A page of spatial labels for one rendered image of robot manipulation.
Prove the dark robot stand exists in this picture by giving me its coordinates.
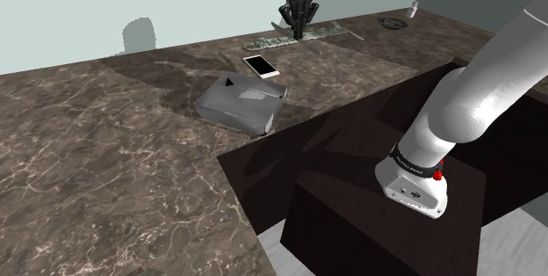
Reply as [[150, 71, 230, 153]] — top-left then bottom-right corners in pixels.
[[279, 153, 488, 276]]

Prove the grey flat box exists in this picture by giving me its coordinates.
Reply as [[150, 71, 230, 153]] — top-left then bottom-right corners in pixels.
[[194, 71, 289, 136]]

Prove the silver knife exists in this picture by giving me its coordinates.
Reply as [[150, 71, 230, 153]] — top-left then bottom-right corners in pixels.
[[331, 20, 366, 42]]

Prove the white smartphone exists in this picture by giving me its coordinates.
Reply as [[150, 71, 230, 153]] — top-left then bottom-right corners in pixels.
[[242, 54, 282, 80]]

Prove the dark round disc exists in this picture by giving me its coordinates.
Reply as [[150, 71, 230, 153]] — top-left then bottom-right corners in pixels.
[[378, 17, 407, 31]]

